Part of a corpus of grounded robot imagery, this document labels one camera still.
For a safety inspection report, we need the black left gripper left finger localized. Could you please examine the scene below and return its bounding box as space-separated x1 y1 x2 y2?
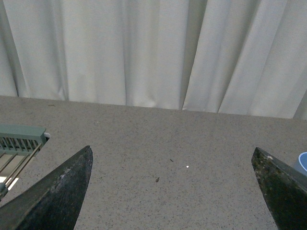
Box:
0 146 93 230

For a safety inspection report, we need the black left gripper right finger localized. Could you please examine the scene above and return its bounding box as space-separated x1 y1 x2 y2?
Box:
251 147 307 230

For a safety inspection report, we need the blue cup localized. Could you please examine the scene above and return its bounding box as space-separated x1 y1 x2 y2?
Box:
294 152 307 176

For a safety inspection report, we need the green dish rack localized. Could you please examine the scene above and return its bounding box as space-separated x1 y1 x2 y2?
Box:
0 123 50 199

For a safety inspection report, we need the white curtain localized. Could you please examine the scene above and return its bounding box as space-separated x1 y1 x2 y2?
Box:
0 0 307 119

